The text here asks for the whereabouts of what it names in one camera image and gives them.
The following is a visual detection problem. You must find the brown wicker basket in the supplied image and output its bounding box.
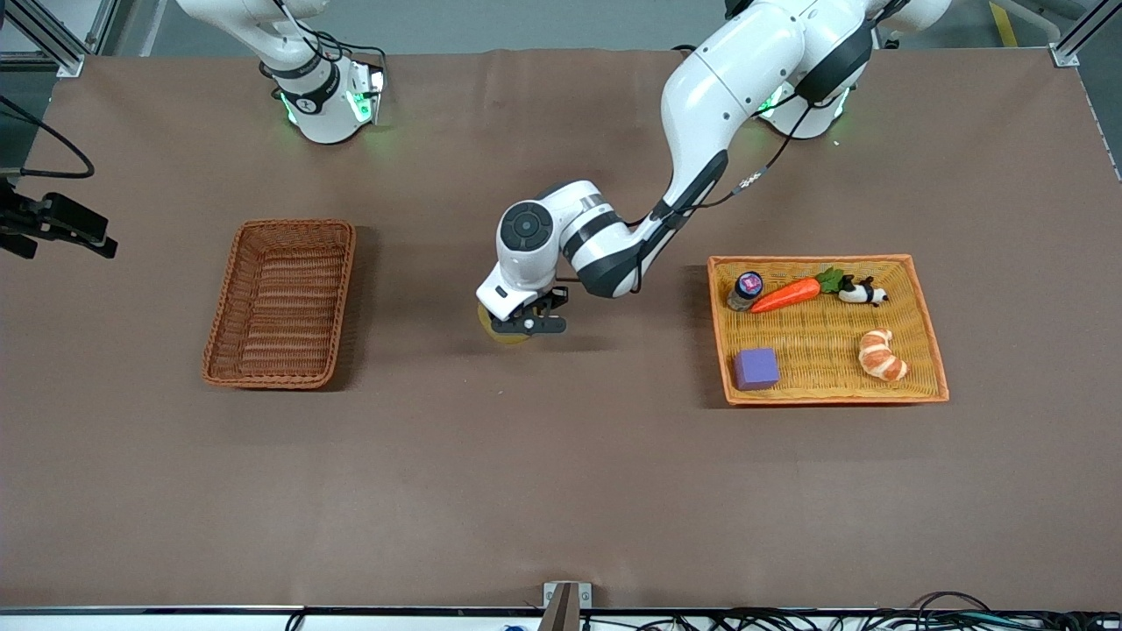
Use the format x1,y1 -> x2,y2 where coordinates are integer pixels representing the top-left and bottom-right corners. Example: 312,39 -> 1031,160
202,219 -> 357,390

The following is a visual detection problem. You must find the grey metal bracket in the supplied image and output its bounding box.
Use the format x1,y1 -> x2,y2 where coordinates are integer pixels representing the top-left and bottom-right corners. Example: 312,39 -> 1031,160
543,581 -> 593,611

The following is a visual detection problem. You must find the orange wicker basket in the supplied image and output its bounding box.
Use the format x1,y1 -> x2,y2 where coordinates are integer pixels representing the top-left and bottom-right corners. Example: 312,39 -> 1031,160
707,254 -> 950,407

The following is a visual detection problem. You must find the brown table cover sheet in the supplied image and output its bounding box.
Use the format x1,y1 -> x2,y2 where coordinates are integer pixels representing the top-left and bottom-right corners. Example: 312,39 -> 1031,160
0,46 -> 1122,613

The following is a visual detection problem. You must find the aluminium frame profile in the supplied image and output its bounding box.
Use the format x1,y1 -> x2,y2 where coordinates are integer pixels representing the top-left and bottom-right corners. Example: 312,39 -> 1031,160
0,0 -> 86,78
83,0 -> 146,59
1050,0 -> 1107,69

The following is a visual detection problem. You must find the toy croissant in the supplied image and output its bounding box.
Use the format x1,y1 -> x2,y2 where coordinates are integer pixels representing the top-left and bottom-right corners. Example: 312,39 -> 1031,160
857,329 -> 910,383

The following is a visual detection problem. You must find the long black left arm cable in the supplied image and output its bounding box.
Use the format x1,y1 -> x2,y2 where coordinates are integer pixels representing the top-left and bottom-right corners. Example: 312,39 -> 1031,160
631,83 -> 812,295

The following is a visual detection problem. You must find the brown flat bar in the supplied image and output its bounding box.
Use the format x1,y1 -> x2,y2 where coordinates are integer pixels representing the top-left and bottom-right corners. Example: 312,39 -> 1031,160
537,583 -> 581,631

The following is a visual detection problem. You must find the clear yellowish tape roll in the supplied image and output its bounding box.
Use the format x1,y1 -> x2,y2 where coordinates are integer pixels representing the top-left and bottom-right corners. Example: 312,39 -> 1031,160
476,302 -> 537,346

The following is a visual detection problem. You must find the black cable bundle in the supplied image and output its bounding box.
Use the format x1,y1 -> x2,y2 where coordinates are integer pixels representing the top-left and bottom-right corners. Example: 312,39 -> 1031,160
579,591 -> 1122,631

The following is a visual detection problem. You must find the black right base cable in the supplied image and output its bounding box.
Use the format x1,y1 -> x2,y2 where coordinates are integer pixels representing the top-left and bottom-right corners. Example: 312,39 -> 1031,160
261,0 -> 388,99

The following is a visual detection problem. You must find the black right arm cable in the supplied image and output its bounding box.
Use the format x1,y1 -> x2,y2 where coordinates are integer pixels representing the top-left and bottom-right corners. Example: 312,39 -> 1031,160
0,95 -> 96,180

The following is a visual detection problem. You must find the small dark-capped bottle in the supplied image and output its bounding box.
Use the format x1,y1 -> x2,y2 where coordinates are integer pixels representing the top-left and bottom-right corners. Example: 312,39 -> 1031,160
726,271 -> 765,312

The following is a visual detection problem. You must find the purple cube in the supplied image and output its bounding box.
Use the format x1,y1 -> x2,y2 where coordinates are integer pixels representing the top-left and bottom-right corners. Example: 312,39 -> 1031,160
733,347 -> 781,392

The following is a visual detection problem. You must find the orange toy carrot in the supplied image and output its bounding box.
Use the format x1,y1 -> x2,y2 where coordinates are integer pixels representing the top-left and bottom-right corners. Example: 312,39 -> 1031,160
750,268 -> 845,315

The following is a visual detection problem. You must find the black white panda toy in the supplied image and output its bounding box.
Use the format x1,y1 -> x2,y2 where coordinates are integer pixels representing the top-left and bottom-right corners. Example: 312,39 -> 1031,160
837,276 -> 890,308

